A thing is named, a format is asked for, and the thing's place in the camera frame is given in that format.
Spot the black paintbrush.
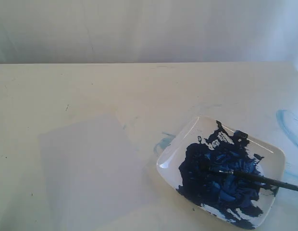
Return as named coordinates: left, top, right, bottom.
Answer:
left=199, top=162, right=298, bottom=193

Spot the white square paint plate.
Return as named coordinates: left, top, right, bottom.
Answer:
left=156, top=116, right=286, bottom=230

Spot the white paper sheet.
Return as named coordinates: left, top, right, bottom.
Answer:
left=39, top=114, right=155, bottom=231

